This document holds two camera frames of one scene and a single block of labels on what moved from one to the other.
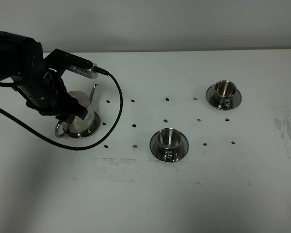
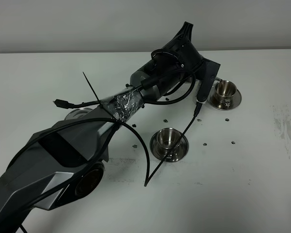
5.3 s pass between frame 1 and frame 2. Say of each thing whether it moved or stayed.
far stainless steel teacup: stayed
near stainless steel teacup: stayed
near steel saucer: stayed
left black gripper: moved
